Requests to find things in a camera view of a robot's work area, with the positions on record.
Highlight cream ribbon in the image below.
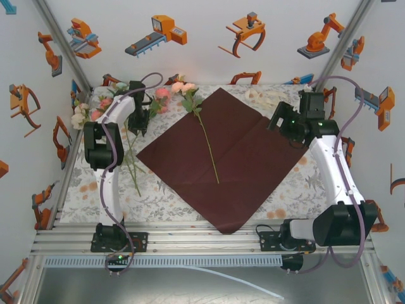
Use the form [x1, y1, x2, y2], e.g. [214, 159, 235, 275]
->
[245, 88, 287, 110]

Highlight mint green fake flower stem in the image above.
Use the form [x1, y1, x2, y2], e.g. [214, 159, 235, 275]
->
[107, 81, 130, 96]

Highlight red wrapping paper sheet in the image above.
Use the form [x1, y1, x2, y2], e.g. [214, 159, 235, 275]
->
[135, 87, 313, 235]

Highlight white fake rose stem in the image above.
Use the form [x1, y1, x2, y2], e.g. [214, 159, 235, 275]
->
[71, 101, 92, 130]

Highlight floral print tablecloth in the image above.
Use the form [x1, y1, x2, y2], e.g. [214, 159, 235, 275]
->
[59, 84, 349, 222]

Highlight black controller board green light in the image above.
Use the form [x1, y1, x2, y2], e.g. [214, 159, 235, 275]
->
[105, 252, 130, 277]

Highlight black round connector block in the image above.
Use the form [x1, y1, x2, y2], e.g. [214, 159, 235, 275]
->
[280, 253, 304, 275]

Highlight white plastic tube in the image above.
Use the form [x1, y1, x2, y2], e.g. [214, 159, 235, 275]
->
[177, 265, 285, 301]

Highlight aluminium side rail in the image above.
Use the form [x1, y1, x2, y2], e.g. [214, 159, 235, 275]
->
[44, 90, 94, 231]

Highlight aluminium frame post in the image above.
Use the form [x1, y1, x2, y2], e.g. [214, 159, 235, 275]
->
[311, 0, 377, 92]
[31, 0, 93, 96]

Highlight thin black cable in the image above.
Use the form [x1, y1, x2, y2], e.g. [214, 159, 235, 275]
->
[255, 224, 287, 253]

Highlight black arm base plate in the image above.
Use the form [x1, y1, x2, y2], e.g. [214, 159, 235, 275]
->
[259, 231, 316, 253]
[90, 232, 149, 253]

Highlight aluminium frame rails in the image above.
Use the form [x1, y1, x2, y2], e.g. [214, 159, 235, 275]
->
[30, 220, 376, 257]

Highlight white slotted cable duct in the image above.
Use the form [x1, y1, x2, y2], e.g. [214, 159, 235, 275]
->
[42, 255, 284, 267]

